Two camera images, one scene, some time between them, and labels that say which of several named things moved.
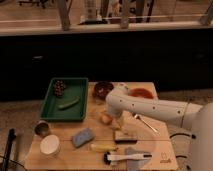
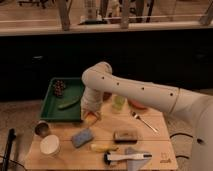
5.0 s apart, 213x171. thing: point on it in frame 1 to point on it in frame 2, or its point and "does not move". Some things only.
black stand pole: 11,136 does not move
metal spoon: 139,118 does not move
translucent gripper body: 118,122 to 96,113
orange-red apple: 106,118 to 90,119
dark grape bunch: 59,86 does not move
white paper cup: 50,145 does not move
